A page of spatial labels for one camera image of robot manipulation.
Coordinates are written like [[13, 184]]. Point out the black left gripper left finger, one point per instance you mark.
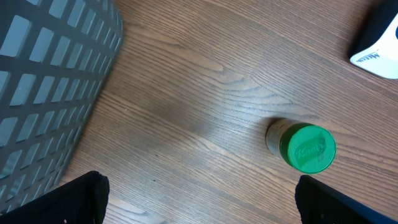
[[82, 200]]

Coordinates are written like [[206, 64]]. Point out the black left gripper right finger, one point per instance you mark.
[[319, 203]]

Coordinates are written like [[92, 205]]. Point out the green lid jar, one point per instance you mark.
[[306, 147]]

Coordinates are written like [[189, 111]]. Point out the white barcode scanner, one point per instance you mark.
[[375, 50]]

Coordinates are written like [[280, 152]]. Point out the grey plastic basket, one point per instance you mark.
[[56, 56]]

